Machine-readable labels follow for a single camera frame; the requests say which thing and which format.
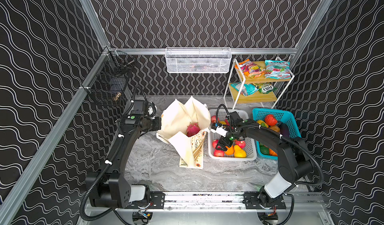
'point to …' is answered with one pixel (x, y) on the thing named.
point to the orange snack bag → (250, 69)
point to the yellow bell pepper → (262, 123)
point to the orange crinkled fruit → (230, 150)
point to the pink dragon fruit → (192, 129)
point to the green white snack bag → (266, 87)
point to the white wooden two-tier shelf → (257, 82)
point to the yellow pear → (239, 152)
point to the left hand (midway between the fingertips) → (163, 124)
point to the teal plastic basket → (286, 116)
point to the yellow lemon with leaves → (222, 122)
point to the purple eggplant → (284, 129)
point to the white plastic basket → (251, 147)
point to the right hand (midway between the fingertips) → (221, 141)
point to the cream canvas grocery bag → (174, 120)
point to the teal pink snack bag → (277, 69)
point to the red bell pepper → (270, 120)
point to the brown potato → (275, 128)
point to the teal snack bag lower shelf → (247, 89)
